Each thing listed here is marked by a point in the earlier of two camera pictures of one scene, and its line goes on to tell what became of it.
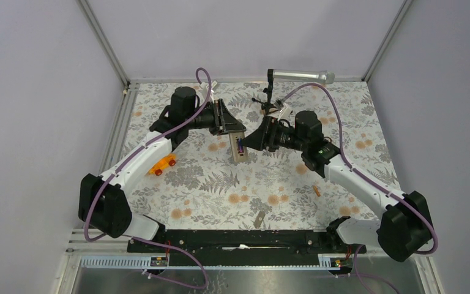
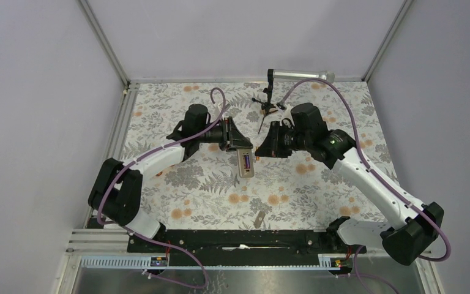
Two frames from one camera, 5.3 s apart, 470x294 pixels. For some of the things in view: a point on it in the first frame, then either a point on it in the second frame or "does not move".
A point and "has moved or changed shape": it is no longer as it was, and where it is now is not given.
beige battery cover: x=259 y=219 does not move
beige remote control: x=239 y=152 has moved or changed shape
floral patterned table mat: x=210 y=180 does not move
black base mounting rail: x=242 y=242 does not move
